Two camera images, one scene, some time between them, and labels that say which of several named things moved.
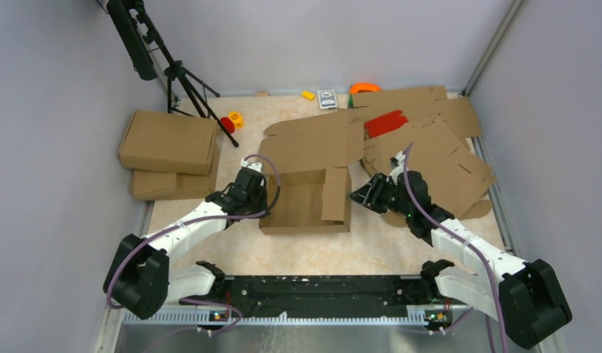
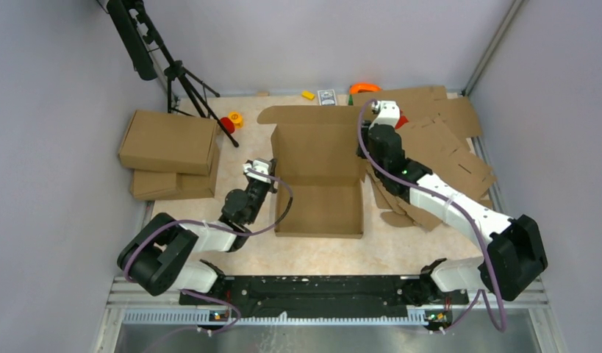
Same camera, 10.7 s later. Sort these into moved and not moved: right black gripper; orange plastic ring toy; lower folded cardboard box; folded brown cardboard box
Moved: right black gripper
Not moved: lower folded cardboard box; orange plastic ring toy; folded brown cardboard box
